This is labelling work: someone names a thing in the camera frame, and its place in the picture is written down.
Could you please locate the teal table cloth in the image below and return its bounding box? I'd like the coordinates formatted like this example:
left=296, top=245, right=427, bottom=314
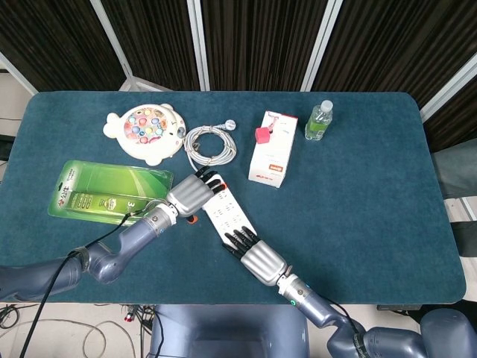
left=0, top=91, right=469, bottom=305

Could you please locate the black floor cable bundle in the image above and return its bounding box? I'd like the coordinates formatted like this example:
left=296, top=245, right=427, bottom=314
left=119, top=304, right=159, bottom=339

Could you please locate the red cube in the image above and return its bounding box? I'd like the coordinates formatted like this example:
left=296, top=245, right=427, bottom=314
left=254, top=126, right=272, bottom=145

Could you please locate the white power strip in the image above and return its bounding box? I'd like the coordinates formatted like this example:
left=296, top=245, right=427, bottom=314
left=200, top=173, right=261, bottom=251

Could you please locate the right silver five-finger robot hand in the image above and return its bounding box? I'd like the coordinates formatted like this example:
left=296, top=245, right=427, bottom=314
left=222, top=225, right=288, bottom=287

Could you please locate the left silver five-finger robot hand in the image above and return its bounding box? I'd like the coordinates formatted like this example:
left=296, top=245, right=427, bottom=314
left=165, top=166, right=228, bottom=224

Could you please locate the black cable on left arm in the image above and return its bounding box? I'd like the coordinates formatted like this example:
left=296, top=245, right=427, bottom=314
left=18, top=208, right=165, bottom=358

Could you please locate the grey equipment beside table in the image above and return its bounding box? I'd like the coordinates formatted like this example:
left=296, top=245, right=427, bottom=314
left=432, top=139, right=477, bottom=258

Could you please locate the clear bottle with green label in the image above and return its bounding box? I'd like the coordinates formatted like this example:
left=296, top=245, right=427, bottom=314
left=304, top=99, right=334, bottom=142

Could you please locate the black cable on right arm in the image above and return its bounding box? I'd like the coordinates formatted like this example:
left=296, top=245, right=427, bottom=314
left=327, top=298, right=368, bottom=336

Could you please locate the grey coiled power cable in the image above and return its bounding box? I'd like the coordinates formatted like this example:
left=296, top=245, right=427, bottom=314
left=183, top=119, right=239, bottom=176

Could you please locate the dark white-framed partition screen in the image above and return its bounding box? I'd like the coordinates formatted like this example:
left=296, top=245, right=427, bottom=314
left=0, top=0, right=477, bottom=131

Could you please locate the blue-grey robot torso base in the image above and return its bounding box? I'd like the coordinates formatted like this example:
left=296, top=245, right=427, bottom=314
left=148, top=304, right=310, bottom=358

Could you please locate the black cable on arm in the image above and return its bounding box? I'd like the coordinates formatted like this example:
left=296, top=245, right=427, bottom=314
left=18, top=208, right=165, bottom=358
left=327, top=298, right=368, bottom=336

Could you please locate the white cardboard carton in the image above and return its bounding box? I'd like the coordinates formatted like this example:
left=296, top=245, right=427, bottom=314
left=248, top=110, right=299, bottom=189

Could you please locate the green blister pack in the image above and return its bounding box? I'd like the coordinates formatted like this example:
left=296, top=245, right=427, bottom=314
left=47, top=160, right=175, bottom=226

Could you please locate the cream fish-shaped fishing toy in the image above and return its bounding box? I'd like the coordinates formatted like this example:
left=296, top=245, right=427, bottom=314
left=103, top=104, right=186, bottom=167

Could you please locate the white floor cable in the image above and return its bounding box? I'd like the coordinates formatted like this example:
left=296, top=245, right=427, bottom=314
left=0, top=316, right=139, bottom=358

